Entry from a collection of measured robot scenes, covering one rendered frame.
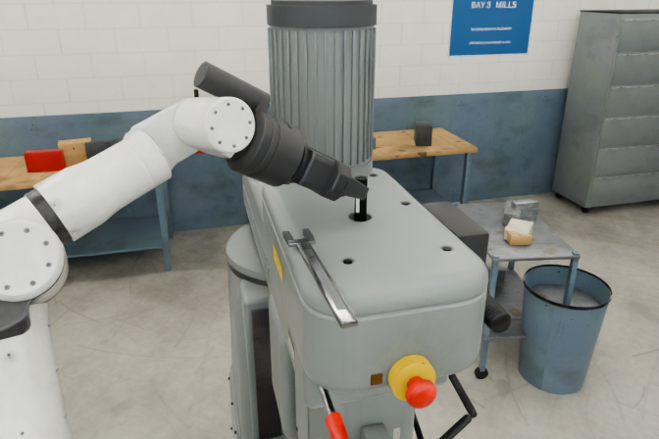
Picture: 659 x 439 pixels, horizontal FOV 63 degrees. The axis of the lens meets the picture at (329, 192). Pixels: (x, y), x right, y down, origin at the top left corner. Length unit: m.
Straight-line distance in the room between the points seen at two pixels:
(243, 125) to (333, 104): 0.33
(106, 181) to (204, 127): 0.12
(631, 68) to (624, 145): 0.78
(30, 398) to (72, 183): 0.21
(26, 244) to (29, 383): 0.13
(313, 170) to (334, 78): 0.26
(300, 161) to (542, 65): 5.53
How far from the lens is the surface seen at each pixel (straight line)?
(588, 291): 3.62
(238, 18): 4.97
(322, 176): 0.73
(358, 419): 0.96
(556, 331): 3.31
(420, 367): 0.72
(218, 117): 0.63
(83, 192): 0.61
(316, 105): 0.94
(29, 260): 0.58
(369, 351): 0.70
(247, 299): 1.33
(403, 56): 5.38
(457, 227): 1.24
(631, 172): 6.34
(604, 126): 5.91
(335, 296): 0.63
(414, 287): 0.68
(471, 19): 5.64
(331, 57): 0.93
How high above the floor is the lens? 2.23
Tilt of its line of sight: 21 degrees down
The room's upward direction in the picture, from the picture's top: straight up
